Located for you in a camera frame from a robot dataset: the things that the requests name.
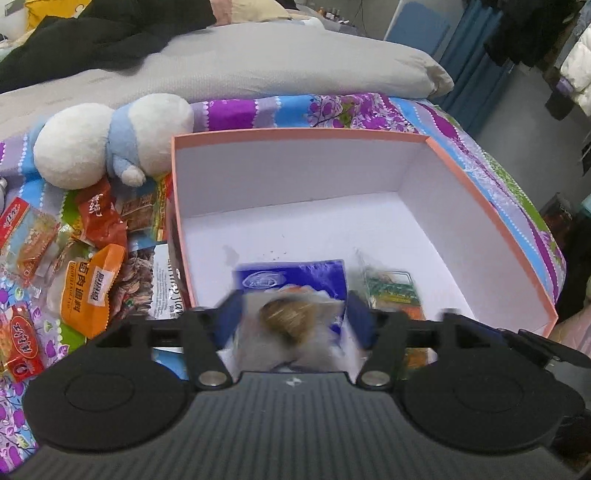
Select red-brown snack packet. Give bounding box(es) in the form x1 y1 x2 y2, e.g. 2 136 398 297
76 178 127 250

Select orange snack packet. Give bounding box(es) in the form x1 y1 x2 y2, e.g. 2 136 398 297
60 244 127 340

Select beige pillow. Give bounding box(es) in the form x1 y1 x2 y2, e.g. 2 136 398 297
210 0 301 26

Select white and blue plush toy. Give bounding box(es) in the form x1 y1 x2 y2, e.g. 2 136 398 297
32 92 195 190

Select floral striped bedsheet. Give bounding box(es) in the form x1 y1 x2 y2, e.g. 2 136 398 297
0 92 566 467

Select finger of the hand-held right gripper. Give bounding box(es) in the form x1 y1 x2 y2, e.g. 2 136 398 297
475 322 587 370

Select grey shrimp snack bag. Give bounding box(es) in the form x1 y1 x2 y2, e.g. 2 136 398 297
111 242 190 321

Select yellow pillow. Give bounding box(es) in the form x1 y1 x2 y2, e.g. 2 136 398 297
23 0 93 31

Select grey duvet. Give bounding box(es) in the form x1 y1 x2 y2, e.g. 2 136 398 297
0 9 455 139

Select cluster of small bottles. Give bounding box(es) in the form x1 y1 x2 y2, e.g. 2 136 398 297
318 7 356 24

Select blue snack packet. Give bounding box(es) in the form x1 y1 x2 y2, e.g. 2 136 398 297
231 259 348 374

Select hanging clothes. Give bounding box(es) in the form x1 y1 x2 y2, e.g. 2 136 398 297
482 0 591 121

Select pink cardboard box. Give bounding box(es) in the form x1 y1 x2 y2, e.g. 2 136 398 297
168 128 559 384

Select black jacket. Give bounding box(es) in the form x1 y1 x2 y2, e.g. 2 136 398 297
0 0 218 95

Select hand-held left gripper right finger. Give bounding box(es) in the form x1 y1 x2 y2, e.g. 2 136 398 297
344 291 509 388

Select brown snack packet red edge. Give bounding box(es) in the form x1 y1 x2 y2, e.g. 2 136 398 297
120 173 174 243

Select green-bordered snack packet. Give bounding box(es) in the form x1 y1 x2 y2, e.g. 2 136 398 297
358 258 437 365

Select clear packet with red label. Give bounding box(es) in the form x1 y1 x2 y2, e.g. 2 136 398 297
0 198 61 287
0 302 47 384

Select blue board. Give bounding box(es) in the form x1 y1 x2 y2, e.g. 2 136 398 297
384 7 451 58

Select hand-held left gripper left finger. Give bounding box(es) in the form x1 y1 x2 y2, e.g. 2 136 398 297
95 293 245 389

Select blue curtain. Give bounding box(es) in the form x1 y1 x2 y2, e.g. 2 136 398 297
441 0 515 127

